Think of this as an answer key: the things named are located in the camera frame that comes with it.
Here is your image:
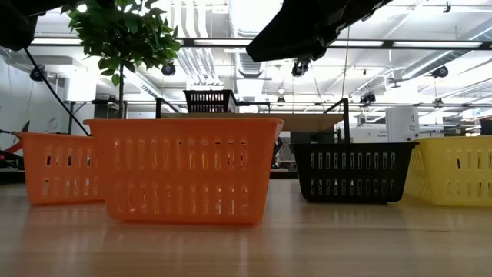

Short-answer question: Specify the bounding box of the black plastic slotted basket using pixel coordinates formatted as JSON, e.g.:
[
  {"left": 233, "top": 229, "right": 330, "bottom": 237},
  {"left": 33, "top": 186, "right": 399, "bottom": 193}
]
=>
[
  {"left": 288, "top": 141, "right": 420, "bottom": 205},
  {"left": 183, "top": 89, "right": 239, "bottom": 114}
]

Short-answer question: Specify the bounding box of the orange plastic slotted basket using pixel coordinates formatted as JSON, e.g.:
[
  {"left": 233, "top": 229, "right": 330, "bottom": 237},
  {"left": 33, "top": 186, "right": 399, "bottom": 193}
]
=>
[
  {"left": 15, "top": 132, "right": 105, "bottom": 206},
  {"left": 83, "top": 118, "right": 285, "bottom": 225}
]

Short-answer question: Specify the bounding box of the yellow plastic slotted basket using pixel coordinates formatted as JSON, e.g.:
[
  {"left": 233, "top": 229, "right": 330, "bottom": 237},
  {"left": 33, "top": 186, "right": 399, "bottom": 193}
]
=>
[{"left": 403, "top": 135, "right": 492, "bottom": 208}]

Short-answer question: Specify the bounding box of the white cylindrical machine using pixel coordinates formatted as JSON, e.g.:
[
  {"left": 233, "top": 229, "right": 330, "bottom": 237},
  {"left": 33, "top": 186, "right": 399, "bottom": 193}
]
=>
[{"left": 385, "top": 105, "right": 421, "bottom": 143}]

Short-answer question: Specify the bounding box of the grey ceiling pipe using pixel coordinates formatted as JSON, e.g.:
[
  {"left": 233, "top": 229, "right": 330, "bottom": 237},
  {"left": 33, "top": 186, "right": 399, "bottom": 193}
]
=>
[{"left": 399, "top": 17, "right": 492, "bottom": 82}]

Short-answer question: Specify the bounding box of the green potted plant black pot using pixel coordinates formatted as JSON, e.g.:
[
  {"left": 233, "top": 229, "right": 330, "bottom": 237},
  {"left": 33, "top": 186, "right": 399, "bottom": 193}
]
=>
[{"left": 61, "top": 0, "right": 182, "bottom": 120}]

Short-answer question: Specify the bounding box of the silver ceiling ventilation duct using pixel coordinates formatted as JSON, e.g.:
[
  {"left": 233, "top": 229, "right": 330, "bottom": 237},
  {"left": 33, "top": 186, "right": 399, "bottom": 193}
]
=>
[{"left": 226, "top": 0, "right": 284, "bottom": 80}]

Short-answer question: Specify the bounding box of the wooden shelf with black frame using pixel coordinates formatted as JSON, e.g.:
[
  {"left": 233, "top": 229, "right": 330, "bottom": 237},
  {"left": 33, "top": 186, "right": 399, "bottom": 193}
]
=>
[{"left": 155, "top": 97, "right": 351, "bottom": 144}]

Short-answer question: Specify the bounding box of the black aluminium extrusion frame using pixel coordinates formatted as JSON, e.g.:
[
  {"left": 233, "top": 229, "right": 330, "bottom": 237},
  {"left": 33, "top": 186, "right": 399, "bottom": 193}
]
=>
[{"left": 268, "top": 168, "right": 300, "bottom": 179}]

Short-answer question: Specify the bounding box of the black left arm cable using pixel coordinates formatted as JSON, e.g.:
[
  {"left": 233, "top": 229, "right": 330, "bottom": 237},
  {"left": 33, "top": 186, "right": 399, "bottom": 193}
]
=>
[{"left": 22, "top": 48, "right": 92, "bottom": 137}]

